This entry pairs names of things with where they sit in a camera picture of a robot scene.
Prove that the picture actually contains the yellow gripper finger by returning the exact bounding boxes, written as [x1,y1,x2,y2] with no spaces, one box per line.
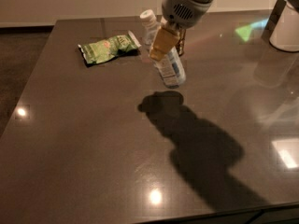
[149,21,179,61]

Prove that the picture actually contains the blue plastic water bottle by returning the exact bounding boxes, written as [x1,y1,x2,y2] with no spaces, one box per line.
[139,9,186,89]

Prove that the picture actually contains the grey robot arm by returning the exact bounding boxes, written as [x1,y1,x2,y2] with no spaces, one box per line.
[149,0,299,61]

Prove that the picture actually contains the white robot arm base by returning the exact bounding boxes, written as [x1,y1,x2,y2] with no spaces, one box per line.
[269,3,299,52]

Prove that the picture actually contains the brown soda can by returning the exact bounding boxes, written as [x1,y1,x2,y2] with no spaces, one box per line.
[176,29,186,56]

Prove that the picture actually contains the green chip bag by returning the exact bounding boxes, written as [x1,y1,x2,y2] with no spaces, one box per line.
[78,31,141,66]

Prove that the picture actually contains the black object behind robot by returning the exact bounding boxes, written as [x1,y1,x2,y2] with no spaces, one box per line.
[262,0,286,39]

